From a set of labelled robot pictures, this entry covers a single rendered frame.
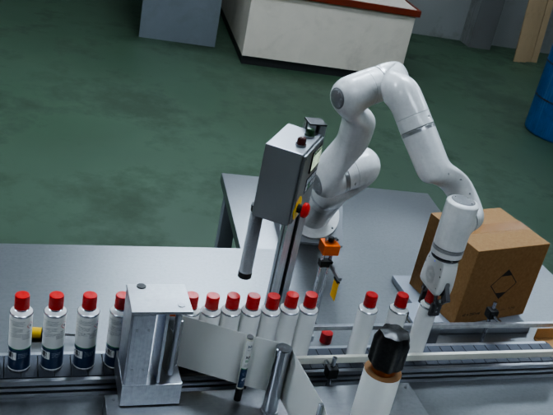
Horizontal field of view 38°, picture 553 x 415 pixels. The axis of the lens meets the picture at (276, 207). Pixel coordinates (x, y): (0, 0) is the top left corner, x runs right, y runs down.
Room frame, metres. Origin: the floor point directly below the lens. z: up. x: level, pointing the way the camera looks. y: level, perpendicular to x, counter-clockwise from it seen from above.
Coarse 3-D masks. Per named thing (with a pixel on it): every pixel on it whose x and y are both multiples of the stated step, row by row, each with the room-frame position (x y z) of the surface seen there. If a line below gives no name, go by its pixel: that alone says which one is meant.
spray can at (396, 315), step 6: (402, 294) 1.82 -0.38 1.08; (396, 300) 1.82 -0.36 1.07; (402, 300) 1.81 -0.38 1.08; (390, 306) 1.82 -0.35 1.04; (396, 306) 1.81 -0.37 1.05; (402, 306) 1.81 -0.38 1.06; (390, 312) 1.81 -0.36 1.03; (396, 312) 1.80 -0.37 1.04; (402, 312) 1.80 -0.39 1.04; (390, 318) 1.81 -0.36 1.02; (396, 318) 1.80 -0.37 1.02; (402, 318) 1.80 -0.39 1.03; (402, 324) 1.81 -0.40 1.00
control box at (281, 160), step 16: (288, 128) 1.82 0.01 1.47; (272, 144) 1.70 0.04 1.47; (288, 144) 1.72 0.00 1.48; (272, 160) 1.69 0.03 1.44; (288, 160) 1.68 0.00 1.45; (304, 160) 1.68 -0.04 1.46; (272, 176) 1.69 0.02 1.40; (288, 176) 1.68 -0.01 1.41; (304, 176) 1.72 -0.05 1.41; (256, 192) 1.70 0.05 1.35; (272, 192) 1.69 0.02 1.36; (288, 192) 1.68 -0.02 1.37; (256, 208) 1.70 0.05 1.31; (272, 208) 1.69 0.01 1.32; (288, 208) 1.68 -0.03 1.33; (288, 224) 1.68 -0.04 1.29
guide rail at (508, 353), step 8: (416, 352) 1.82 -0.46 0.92; (424, 352) 1.83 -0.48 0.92; (432, 352) 1.84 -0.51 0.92; (440, 352) 1.84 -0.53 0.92; (448, 352) 1.85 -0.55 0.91; (456, 352) 1.86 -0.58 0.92; (464, 352) 1.87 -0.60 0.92; (472, 352) 1.88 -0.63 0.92; (480, 352) 1.89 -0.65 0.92; (488, 352) 1.89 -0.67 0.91; (496, 352) 1.90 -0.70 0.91; (504, 352) 1.91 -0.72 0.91; (512, 352) 1.92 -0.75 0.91; (520, 352) 1.93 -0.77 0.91; (528, 352) 1.94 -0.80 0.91; (536, 352) 1.95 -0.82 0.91; (544, 352) 1.96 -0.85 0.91; (552, 352) 1.97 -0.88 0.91; (304, 360) 1.69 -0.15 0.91; (312, 360) 1.70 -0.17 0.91; (320, 360) 1.71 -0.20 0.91; (328, 360) 1.71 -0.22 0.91; (344, 360) 1.73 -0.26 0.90; (352, 360) 1.74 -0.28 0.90; (360, 360) 1.75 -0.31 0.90; (408, 360) 1.80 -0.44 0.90; (416, 360) 1.81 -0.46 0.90; (424, 360) 1.82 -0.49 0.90; (432, 360) 1.83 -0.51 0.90
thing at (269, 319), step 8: (272, 296) 1.68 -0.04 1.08; (280, 296) 1.69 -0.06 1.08; (272, 304) 1.67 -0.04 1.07; (264, 312) 1.67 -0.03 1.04; (272, 312) 1.67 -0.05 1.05; (280, 312) 1.68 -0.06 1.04; (264, 320) 1.66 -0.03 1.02; (272, 320) 1.66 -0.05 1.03; (264, 328) 1.66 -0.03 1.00; (272, 328) 1.67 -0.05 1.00; (256, 336) 1.67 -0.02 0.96; (264, 336) 1.66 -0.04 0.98; (272, 336) 1.67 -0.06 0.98
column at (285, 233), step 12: (312, 120) 1.85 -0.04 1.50; (324, 132) 1.84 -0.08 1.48; (288, 228) 1.82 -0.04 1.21; (300, 228) 1.83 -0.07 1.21; (288, 240) 1.82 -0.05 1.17; (276, 252) 1.85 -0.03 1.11; (288, 252) 1.84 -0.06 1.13; (276, 264) 1.83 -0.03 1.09; (288, 264) 1.83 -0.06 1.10; (276, 276) 1.82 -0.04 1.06; (288, 276) 1.83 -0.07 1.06; (276, 288) 1.82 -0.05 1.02; (288, 288) 1.84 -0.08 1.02
